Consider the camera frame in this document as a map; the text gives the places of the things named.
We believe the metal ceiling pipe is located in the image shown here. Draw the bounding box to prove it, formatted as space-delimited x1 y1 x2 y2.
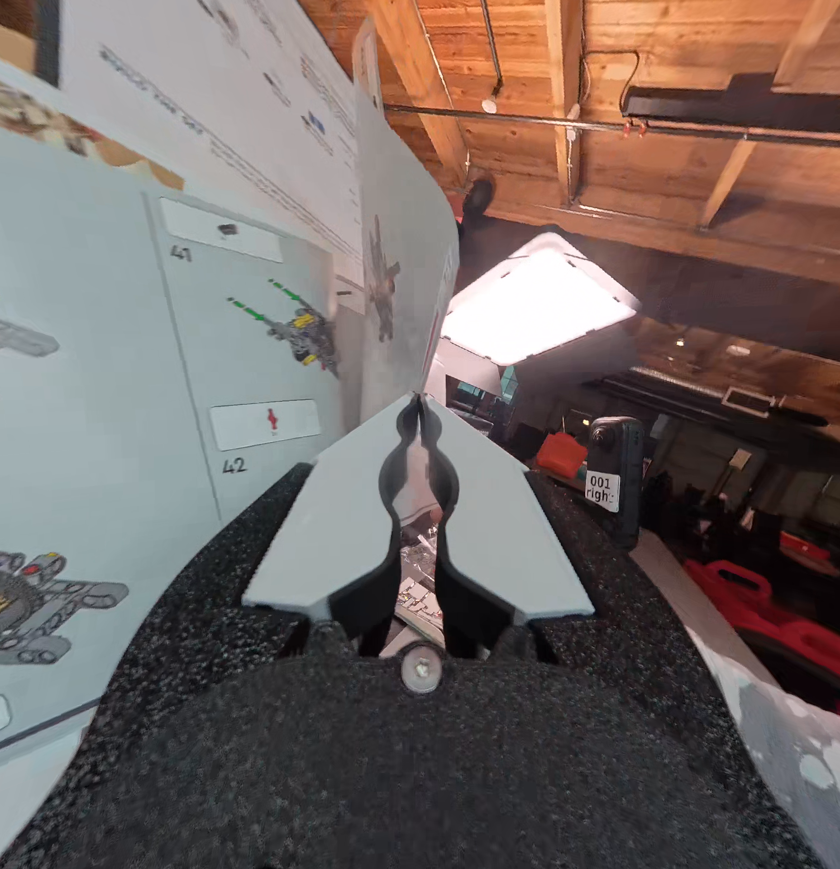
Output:
382 102 840 147

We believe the black ceiling light fixture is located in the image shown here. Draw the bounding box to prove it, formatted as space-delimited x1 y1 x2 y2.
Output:
620 71 840 137

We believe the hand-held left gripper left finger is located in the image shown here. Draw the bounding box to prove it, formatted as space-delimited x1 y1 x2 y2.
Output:
241 394 421 658

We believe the white ceiling light panel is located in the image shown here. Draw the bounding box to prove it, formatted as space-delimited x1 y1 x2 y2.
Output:
439 232 643 365

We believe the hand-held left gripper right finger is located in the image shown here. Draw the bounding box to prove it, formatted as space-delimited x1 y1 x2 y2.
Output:
419 396 597 658

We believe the instruction booklet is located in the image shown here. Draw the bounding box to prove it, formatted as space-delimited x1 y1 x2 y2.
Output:
0 0 462 775

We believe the sticker sheet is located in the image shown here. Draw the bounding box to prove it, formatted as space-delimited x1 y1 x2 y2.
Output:
393 573 444 656

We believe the red plastic case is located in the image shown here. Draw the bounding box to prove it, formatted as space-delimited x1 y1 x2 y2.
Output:
534 431 589 476
685 558 840 721

